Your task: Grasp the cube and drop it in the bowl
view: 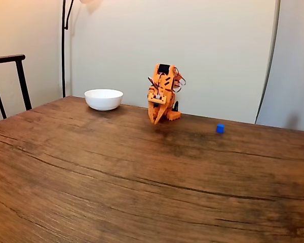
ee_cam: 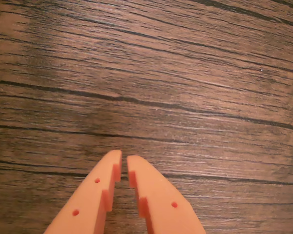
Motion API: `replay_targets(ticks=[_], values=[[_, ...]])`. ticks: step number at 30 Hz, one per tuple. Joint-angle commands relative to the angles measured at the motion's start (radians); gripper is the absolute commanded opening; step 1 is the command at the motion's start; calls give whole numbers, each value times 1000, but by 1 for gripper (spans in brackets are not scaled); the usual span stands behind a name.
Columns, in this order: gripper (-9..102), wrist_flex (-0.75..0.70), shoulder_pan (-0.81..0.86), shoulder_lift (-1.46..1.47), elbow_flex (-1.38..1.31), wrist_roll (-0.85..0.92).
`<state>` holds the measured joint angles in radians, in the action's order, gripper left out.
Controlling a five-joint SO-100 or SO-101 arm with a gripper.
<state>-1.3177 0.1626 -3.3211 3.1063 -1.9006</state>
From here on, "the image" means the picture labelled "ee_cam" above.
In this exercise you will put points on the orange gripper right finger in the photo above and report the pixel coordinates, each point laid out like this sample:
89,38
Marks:
161,204

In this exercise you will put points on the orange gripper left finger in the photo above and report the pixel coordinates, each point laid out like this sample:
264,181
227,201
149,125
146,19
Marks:
90,202

